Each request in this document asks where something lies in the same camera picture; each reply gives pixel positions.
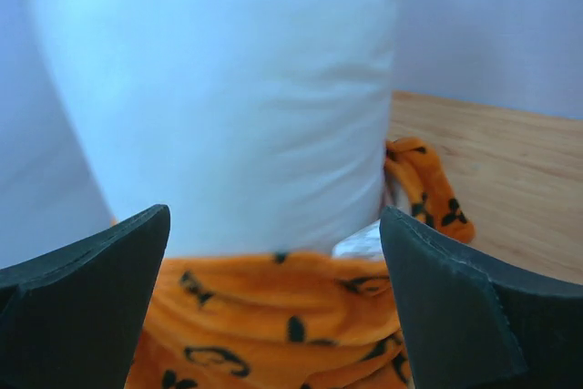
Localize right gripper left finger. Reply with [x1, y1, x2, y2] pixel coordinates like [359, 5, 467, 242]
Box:
[1, 205, 170, 389]

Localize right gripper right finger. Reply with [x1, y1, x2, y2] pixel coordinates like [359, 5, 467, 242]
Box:
[380, 207, 582, 388]

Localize orange black-patterned plush pillowcase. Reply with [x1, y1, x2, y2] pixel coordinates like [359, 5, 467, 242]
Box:
[108, 136, 476, 389]

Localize white pillow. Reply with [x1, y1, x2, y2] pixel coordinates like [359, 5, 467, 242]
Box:
[26, 0, 399, 257]

